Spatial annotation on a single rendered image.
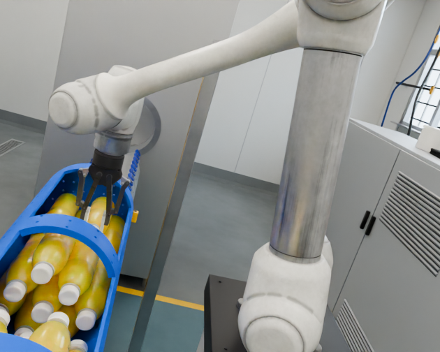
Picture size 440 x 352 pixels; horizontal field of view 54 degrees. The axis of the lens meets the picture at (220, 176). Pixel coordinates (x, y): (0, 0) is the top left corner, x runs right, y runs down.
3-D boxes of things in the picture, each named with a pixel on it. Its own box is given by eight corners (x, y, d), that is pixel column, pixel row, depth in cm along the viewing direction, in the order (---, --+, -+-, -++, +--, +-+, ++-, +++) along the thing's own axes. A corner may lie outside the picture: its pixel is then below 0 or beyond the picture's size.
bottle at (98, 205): (102, 222, 136) (91, 247, 119) (86, 205, 134) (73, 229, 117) (119, 208, 136) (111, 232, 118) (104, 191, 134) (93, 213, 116)
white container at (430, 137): (432, 151, 277) (441, 129, 273) (445, 157, 262) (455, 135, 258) (409, 144, 275) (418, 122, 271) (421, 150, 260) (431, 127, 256)
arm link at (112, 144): (99, 121, 112) (95, 142, 113) (93, 128, 103) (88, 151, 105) (135, 130, 113) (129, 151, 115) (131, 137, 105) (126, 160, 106)
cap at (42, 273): (31, 264, 88) (28, 268, 86) (50, 260, 88) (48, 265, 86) (36, 280, 89) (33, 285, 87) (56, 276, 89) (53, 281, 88)
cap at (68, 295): (75, 281, 90) (72, 286, 89) (82, 296, 92) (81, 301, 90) (57, 287, 90) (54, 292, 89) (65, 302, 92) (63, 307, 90)
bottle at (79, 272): (93, 233, 107) (78, 272, 90) (105, 257, 110) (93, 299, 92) (66, 242, 107) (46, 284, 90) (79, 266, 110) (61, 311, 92)
